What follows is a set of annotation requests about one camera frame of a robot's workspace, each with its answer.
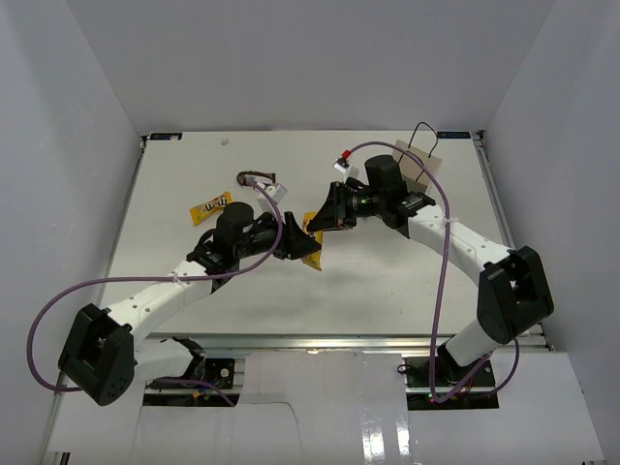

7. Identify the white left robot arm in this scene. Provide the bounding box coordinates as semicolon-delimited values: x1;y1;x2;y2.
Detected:
58;201;321;406

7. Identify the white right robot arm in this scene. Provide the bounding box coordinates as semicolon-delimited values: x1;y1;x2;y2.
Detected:
307;155;554;387

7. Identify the large yellow M&M packet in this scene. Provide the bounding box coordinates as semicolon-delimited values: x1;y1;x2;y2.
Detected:
190;191;233;226

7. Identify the blue label corner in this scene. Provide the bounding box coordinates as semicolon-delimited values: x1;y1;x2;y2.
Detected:
437;131;471;140
148;133;183;141

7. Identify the aluminium front rail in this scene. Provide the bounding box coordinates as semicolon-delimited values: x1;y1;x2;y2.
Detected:
84;332;548;357

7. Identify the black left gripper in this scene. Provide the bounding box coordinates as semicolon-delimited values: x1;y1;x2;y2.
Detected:
234;209;321;261

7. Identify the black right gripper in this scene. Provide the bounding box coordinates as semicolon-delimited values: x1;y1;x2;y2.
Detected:
307;181;386;232

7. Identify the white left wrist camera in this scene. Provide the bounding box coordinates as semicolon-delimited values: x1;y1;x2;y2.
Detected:
264;183;288;204

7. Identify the blue label left corner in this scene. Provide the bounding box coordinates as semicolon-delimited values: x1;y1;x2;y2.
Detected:
148;133;183;141

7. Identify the small yellow M&M packet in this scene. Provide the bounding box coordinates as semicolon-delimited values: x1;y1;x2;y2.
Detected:
301;211;324;271

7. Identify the blue label right corner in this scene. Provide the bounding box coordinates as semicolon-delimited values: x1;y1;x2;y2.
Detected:
437;131;471;140

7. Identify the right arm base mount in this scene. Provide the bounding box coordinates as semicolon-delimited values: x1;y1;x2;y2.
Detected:
397;356;500;412

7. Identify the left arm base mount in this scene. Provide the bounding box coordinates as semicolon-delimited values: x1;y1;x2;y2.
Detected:
147;357;235;394

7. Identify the brown paper coffee bag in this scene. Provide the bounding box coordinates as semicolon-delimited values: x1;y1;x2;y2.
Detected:
392;121;442;194

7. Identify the brown chocolate bar wrapper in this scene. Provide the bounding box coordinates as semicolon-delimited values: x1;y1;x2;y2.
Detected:
236;170;276;187

